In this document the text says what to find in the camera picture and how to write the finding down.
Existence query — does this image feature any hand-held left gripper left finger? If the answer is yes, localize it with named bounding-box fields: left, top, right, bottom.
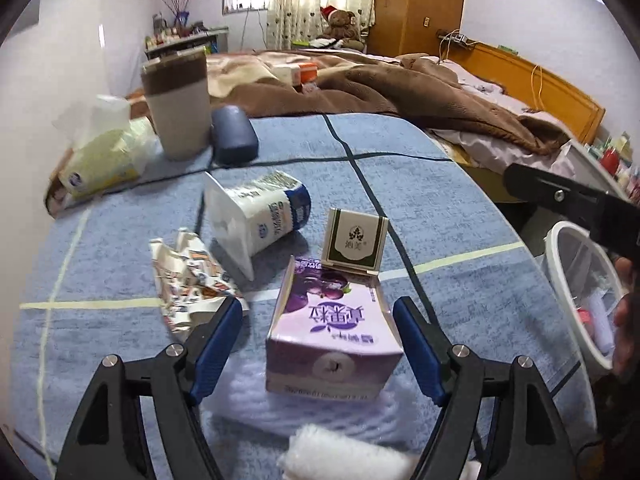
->
left=54, top=296, right=244, bottom=480

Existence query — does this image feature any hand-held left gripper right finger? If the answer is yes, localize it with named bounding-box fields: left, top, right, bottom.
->
left=392, top=296, right=578, bottom=480

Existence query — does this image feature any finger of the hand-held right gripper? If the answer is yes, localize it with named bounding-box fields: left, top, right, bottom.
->
left=502, top=162, right=608, bottom=231

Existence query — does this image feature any white round waste bin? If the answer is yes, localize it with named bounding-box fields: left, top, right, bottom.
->
left=542, top=221, right=629, bottom=377

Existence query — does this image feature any printed paper wrapper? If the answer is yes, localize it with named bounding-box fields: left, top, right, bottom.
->
left=148, top=228, right=249, bottom=334

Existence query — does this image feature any purple milk carton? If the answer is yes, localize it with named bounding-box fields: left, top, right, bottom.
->
left=265, top=255, right=405, bottom=404

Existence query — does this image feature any small green and white box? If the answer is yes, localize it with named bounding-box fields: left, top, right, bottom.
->
left=320, top=207, right=391, bottom=276

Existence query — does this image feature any white paper towel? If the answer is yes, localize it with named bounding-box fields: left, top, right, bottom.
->
left=277, top=424, right=416, bottom=480

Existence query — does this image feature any white and blue yogurt cup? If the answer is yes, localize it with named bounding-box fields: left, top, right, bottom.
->
left=204, top=170, right=313, bottom=281

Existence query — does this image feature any person's right hand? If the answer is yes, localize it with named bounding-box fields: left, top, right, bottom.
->
left=612, top=257, right=640, bottom=376

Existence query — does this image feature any grey nightstand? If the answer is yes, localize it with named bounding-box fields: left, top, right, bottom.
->
left=565, top=139, right=640, bottom=202

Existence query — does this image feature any pink quilt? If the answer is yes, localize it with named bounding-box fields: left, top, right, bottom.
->
left=430, top=57, right=589, bottom=182

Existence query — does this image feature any wooden bed headboard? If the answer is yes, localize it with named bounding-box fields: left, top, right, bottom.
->
left=462, top=40, right=606, bottom=144

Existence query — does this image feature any blue checked tablecloth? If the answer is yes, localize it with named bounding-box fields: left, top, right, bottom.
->
left=10, top=112, right=596, bottom=480

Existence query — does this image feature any brown fleece blanket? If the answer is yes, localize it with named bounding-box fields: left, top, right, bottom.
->
left=125, top=50, right=571, bottom=157

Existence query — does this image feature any dark blue glasses case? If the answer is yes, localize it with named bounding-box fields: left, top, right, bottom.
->
left=210, top=105, right=259, bottom=166

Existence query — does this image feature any yellow tissue pack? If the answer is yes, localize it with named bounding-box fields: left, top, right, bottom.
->
left=52, top=95, right=159, bottom=199

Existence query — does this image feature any wooden wardrobe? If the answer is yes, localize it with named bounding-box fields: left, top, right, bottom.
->
left=372, top=0, right=468, bottom=59

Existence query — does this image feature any beige and brown tumbler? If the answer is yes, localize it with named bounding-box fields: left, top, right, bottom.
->
left=140, top=46, right=212, bottom=161

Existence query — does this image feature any brown teddy bear red hat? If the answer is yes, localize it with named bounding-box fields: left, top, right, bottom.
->
left=317, top=5, right=366, bottom=51

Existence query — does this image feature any shelf with cosmetics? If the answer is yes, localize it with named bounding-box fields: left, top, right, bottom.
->
left=145, top=27, right=231, bottom=61

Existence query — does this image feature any vase of purple branches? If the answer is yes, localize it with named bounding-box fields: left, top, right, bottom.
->
left=152, top=0, right=204, bottom=29

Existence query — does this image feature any yellow charging cable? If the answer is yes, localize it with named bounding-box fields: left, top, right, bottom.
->
left=530, top=64, right=544, bottom=111

